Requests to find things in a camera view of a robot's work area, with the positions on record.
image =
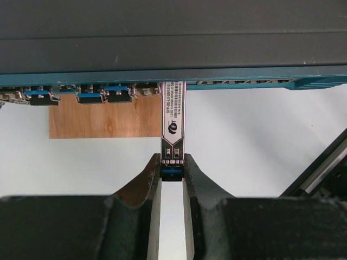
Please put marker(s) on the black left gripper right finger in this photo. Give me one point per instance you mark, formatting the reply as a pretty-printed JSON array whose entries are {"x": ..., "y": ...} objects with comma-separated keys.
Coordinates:
[{"x": 221, "y": 226}]

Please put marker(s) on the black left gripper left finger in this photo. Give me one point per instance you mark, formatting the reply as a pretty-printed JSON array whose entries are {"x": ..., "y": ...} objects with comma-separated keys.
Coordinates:
[{"x": 123, "y": 225}]

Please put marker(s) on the silver SFP module plug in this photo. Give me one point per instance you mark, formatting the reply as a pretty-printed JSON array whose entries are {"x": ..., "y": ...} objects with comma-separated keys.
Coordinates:
[{"x": 91, "y": 94}]

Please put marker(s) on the silver SFP module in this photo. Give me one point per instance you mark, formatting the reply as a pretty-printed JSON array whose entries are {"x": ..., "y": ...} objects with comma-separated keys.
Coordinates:
[{"x": 147, "y": 89}]

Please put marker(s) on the wooden base board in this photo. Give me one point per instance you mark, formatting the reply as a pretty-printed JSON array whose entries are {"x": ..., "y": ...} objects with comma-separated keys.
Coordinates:
[{"x": 139, "y": 118}]

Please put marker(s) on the inserted SFP module blue latch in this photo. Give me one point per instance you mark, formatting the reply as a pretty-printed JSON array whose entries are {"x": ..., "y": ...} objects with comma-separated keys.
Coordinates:
[{"x": 42, "y": 95}]

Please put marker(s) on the black blue network switch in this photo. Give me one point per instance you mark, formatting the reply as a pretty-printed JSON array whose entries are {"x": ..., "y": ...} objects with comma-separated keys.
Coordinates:
[{"x": 210, "y": 45}]

